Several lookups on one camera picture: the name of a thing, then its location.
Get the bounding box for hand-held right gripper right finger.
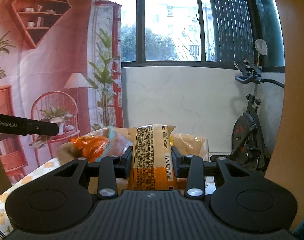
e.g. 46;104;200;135
170;146;253;200

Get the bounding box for orange red snack bag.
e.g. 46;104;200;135
69;127;115;163

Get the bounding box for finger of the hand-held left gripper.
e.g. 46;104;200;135
24;119;60;137

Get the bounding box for dark framed window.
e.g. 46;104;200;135
84;0;285;68

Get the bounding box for checkered flower tablecloth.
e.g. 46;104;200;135
0;158;65;239

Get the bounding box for white round object on pole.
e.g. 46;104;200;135
254;39;268;56

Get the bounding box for wooden panel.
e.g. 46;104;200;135
264;0;304;228

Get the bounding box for cardboard box with plastic liner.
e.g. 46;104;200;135
56;126;210;193

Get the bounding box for printed room backdrop cloth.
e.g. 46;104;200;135
0;0;124;183

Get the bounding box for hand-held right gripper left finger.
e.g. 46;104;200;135
53;146;133;200

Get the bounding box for black exercise bike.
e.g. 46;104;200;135
210;61;285;172

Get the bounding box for orange biscuit packet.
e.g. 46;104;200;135
126;124;179;192

